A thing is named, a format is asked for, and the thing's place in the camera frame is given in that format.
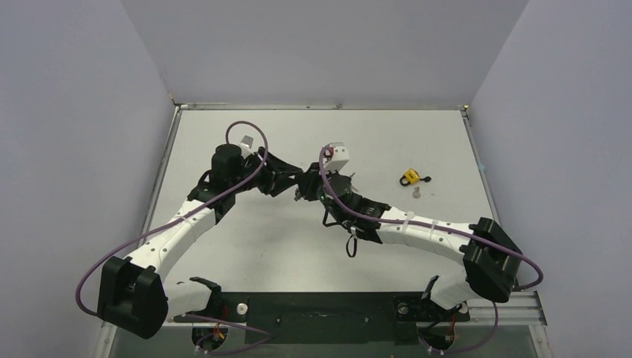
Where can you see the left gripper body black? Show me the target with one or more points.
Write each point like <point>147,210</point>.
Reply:
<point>262,180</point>

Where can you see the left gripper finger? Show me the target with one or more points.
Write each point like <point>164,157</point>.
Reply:
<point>280,167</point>
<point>282,183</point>

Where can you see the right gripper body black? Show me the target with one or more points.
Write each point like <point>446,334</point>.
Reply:
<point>319,182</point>

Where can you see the yellow padlock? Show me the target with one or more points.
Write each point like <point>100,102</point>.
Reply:
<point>409,177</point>

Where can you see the yellow padlock keys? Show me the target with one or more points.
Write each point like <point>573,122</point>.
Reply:
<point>418,186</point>

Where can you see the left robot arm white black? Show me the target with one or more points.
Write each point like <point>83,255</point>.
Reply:
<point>133,294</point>

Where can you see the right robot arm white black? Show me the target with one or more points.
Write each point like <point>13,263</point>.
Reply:
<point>488,258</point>

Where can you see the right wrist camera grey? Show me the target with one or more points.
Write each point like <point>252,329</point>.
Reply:
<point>335,157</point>

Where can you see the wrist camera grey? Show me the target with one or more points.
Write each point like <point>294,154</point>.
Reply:
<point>246,143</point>
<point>335,157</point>

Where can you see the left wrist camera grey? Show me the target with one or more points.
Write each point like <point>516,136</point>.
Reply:
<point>246,143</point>

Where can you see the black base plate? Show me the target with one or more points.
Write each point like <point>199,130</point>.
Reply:
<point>332,317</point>

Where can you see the aluminium rail frame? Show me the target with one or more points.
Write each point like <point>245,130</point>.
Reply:
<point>523,309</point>

